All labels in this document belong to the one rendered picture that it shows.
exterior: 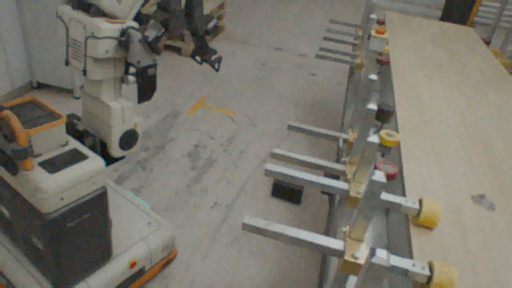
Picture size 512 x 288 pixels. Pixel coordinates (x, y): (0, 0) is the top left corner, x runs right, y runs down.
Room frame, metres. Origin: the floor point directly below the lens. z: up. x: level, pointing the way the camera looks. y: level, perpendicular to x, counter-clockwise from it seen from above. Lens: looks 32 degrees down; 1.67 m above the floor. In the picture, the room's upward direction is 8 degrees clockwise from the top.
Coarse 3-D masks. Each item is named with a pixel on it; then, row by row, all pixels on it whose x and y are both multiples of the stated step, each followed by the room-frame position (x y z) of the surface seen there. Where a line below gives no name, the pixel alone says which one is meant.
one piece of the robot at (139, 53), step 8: (136, 32) 1.28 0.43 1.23; (136, 40) 1.27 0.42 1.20; (144, 40) 1.29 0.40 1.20; (128, 48) 1.29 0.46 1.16; (136, 48) 1.27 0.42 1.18; (144, 48) 1.29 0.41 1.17; (128, 56) 1.28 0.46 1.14; (136, 56) 1.26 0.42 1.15; (144, 56) 1.30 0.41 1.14; (152, 56) 1.32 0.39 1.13; (136, 64) 1.26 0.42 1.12
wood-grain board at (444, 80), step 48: (432, 48) 2.78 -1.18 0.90; (480, 48) 2.96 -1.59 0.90; (432, 96) 1.90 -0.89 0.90; (480, 96) 2.00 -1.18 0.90; (432, 144) 1.39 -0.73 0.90; (480, 144) 1.45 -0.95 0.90; (432, 192) 1.07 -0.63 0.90; (480, 192) 1.11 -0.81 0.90; (432, 240) 0.84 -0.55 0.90; (480, 240) 0.86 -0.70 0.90
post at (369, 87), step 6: (372, 78) 1.46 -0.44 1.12; (366, 84) 1.46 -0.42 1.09; (372, 84) 1.46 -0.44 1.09; (366, 90) 1.46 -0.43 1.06; (372, 90) 1.46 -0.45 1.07; (366, 96) 1.46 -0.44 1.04; (360, 102) 1.49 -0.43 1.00; (366, 102) 1.46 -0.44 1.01; (360, 108) 1.46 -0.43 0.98; (360, 114) 1.46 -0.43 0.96; (354, 120) 1.49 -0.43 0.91; (360, 120) 1.46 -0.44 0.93; (354, 126) 1.46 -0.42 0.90; (354, 132) 1.46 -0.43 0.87; (348, 156) 1.46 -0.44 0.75
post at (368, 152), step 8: (368, 136) 0.99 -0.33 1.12; (376, 136) 0.98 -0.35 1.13; (368, 144) 0.97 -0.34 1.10; (376, 144) 0.97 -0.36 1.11; (368, 152) 0.97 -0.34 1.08; (360, 160) 0.97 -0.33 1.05; (368, 160) 0.97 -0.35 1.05; (360, 168) 0.97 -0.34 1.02; (368, 168) 0.97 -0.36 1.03; (360, 176) 0.97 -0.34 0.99; (344, 208) 0.97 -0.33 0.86; (344, 216) 0.97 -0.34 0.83; (352, 216) 0.97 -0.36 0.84; (344, 224) 0.97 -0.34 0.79; (336, 232) 0.97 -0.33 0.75
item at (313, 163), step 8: (272, 152) 1.23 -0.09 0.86; (280, 152) 1.24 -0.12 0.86; (288, 152) 1.25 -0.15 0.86; (280, 160) 1.23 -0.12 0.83; (288, 160) 1.22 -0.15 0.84; (296, 160) 1.22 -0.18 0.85; (304, 160) 1.21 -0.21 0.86; (312, 160) 1.21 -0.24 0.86; (320, 160) 1.22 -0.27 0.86; (312, 168) 1.20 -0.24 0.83; (320, 168) 1.20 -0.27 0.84; (328, 168) 1.19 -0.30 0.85; (336, 168) 1.19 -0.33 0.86; (344, 168) 1.19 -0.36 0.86
